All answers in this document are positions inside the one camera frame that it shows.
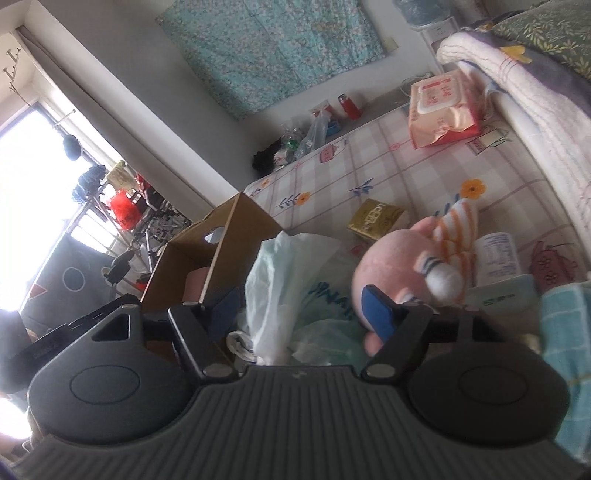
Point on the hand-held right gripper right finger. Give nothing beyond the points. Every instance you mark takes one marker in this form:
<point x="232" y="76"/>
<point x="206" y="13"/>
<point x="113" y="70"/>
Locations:
<point x="376" y="314"/>

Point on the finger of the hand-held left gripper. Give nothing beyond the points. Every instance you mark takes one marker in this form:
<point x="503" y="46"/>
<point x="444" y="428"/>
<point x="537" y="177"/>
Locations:
<point x="60" y="337"/>

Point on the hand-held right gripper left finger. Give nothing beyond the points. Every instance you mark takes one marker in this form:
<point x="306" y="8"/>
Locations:
<point x="228" y="307"/>

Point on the pink plush toy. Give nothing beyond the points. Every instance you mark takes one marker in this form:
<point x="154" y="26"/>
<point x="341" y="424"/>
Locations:
<point x="388" y="263"/>

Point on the brown cardboard box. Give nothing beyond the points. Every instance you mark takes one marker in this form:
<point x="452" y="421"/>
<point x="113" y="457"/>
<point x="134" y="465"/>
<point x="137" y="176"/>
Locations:
<point x="184" y="249"/>

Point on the orange striped white towel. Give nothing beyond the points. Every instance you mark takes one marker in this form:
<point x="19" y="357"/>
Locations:
<point x="457" y="221"/>

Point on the white cotton swab bag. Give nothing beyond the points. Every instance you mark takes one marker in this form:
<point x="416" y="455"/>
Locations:
<point x="503" y="295"/>

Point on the pink cloth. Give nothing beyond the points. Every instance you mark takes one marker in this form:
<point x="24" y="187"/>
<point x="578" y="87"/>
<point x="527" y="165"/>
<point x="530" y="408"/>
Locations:
<point x="197" y="284"/>

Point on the grey fabric bin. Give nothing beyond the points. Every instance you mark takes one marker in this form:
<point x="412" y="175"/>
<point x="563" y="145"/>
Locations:
<point x="69" y="281"/>

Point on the white plastic bag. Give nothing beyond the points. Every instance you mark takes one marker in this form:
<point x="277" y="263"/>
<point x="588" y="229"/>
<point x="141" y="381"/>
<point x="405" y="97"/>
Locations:
<point x="277" y="277"/>

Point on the black office chair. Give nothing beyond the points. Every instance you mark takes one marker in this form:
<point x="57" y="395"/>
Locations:
<point x="119" y="265"/>

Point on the gold tissue packet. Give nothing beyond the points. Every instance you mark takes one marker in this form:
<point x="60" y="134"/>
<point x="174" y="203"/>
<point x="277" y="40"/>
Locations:
<point x="374" y="219"/>

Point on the metal drying rack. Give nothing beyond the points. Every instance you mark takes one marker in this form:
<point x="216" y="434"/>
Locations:
<point x="161" y="230"/>

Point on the white labelled bottle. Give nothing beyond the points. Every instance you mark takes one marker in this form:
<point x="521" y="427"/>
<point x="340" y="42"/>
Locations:
<point x="498" y="258"/>

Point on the red plastic bag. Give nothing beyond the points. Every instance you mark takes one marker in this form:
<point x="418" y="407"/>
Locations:
<point x="123" y="210"/>

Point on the black cloth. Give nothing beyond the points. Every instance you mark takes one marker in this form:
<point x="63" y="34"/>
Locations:
<point x="268" y="157"/>

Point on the blue hanging garment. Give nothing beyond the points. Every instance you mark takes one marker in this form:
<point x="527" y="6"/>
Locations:
<point x="90" y="182"/>

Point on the black hanging garment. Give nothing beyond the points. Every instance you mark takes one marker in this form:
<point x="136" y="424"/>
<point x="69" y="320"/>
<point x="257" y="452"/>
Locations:
<point x="72" y="147"/>

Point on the teal checked towel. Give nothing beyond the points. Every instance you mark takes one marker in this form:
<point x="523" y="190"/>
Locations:
<point x="568" y="346"/>

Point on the red thermos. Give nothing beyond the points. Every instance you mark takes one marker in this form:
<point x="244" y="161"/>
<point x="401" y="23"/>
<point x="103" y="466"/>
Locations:
<point x="351" y="110"/>

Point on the pink wet wipes pack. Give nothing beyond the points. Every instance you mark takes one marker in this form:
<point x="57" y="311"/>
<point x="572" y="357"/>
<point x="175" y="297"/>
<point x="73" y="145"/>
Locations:
<point x="438" y="106"/>

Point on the white folded quilt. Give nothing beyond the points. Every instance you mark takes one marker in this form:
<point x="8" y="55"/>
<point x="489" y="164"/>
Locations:
<point x="519" y="129"/>

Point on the white checked blanket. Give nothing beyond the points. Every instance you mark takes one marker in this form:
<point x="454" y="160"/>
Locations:
<point x="521" y="92"/>

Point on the white water dispenser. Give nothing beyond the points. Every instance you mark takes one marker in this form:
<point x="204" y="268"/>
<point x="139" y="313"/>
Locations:
<point x="438" y="39"/>

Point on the folded white plaid blanket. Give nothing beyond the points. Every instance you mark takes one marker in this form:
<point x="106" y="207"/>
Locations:
<point x="563" y="69"/>

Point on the green leaf pattern pillow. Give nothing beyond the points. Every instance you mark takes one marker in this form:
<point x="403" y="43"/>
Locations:
<point x="554" y="27"/>

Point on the teal floral wall cloth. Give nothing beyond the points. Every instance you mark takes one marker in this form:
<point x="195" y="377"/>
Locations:
<point x="277" y="50"/>

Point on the metal wall hooks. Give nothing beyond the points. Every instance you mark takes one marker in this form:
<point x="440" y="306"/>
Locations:
<point x="10" y="74"/>

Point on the wall socket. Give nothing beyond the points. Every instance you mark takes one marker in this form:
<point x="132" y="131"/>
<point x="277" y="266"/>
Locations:
<point x="391" y="45"/>

